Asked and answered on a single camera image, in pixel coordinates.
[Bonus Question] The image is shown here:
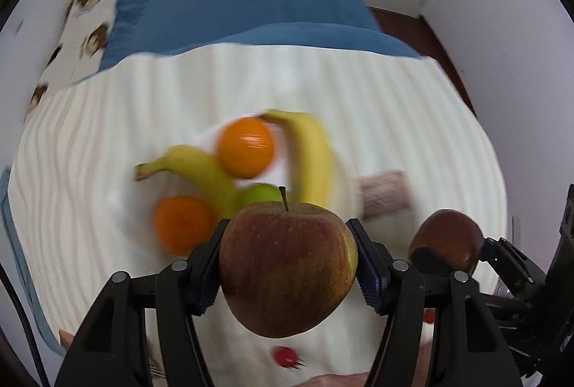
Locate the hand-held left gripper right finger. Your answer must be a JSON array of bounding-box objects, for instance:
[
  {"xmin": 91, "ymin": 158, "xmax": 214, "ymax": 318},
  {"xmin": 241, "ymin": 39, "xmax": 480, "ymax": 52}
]
[{"xmin": 345, "ymin": 217, "xmax": 523, "ymax": 387}]

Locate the striped cat print blanket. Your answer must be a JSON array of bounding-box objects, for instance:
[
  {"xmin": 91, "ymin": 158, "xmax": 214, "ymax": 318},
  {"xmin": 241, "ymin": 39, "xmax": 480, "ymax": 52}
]
[{"xmin": 9, "ymin": 42, "xmax": 509, "ymax": 387}]

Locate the dark red apple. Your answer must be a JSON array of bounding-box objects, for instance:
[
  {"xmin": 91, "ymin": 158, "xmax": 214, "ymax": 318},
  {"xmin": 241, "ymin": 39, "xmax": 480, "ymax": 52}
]
[{"xmin": 408, "ymin": 209, "xmax": 485, "ymax": 275}]

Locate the yellow banana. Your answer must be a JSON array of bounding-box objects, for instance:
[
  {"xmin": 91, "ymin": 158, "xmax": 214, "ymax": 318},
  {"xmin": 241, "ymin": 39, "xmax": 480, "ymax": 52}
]
[
  {"xmin": 133, "ymin": 144, "xmax": 245, "ymax": 222},
  {"xmin": 260, "ymin": 109, "xmax": 337, "ymax": 213}
]

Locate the red yellow apple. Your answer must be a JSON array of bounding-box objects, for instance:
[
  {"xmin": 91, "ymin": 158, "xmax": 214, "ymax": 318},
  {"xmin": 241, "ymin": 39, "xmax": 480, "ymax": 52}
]
[{"xmin": 218, "ymin": 186, "xmax": 359, "ymax": 339}]

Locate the black cable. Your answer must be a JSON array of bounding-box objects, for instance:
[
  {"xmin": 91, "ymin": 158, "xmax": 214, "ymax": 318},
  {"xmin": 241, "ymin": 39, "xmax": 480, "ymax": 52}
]
[{"xmin": 0, "ymin": 264, "xmax": 51, "ymax": 387}]

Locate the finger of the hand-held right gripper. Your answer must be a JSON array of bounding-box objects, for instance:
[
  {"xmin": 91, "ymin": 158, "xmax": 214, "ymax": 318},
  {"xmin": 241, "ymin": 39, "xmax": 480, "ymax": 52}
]
[
  {"xmin": 479, "ymin": 236, "xmax": 548, "ymax": 293},
  {"xmin": 409, "ymin": 246, "xmax": 476, "ymax": 280}
]

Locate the bear print pillow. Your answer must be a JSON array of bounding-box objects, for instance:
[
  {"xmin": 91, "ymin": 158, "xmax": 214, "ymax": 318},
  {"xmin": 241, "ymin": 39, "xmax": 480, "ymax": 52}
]
[{"xmin": 24, "ymin": 0, "xmax": 119, "ymax": 123}]

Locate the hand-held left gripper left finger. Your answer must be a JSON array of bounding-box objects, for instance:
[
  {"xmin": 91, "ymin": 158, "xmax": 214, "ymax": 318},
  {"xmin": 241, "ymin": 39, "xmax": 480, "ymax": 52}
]
[{"xmin": 54, "ymin": 219, "xmax": 230, "ymax": 387}]

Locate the white plate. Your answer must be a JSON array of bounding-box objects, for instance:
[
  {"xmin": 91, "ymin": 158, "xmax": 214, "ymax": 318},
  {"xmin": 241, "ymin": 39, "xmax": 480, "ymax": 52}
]
[{"xmin": 114, "ymin": 118, "xmax": 366, "ymax": 255}]

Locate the green apple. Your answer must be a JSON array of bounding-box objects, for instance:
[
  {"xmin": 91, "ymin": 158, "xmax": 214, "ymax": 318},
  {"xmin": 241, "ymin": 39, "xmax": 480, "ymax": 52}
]
[{"xmin": 237, "ymin": 183, "xmax": 294, "ymax": 217}]

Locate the orange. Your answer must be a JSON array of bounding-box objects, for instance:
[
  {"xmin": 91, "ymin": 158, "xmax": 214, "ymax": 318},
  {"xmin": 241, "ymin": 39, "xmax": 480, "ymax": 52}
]
[
  {"xmin": 216, "ymin": 117, "xmax": 275, "ymax": 180},
  {"xmin": 154, "ymin": 195, "xmax": 220, "ymax": 257}
]

